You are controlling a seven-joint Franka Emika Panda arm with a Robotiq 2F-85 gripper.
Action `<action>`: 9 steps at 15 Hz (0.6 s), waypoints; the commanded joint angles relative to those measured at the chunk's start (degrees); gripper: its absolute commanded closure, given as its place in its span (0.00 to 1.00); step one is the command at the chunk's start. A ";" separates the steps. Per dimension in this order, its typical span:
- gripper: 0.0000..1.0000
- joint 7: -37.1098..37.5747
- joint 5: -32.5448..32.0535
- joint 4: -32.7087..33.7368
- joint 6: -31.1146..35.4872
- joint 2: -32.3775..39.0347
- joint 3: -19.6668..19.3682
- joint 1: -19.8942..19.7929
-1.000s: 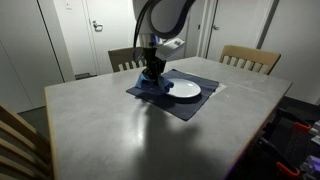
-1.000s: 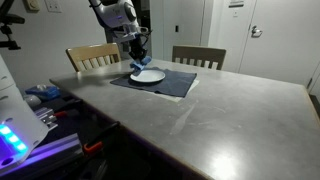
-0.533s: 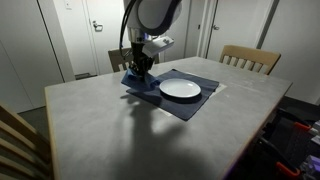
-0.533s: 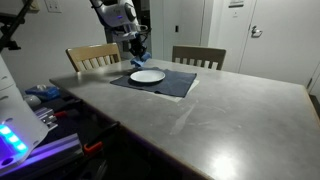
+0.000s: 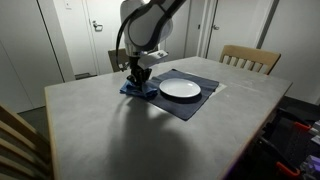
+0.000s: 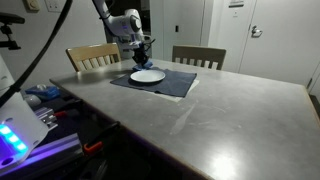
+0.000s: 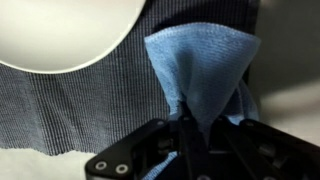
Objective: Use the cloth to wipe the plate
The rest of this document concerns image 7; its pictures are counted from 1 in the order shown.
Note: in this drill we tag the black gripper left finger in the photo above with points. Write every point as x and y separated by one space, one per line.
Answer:
133 143

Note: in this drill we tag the dark blue placemat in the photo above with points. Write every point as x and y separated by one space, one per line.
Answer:
83 110

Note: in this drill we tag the blue microfibre cloth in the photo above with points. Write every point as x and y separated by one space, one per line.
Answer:
203 66

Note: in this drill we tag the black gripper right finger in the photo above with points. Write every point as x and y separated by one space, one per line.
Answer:
266 150

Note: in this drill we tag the white round plate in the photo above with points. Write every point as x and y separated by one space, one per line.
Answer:
60 30

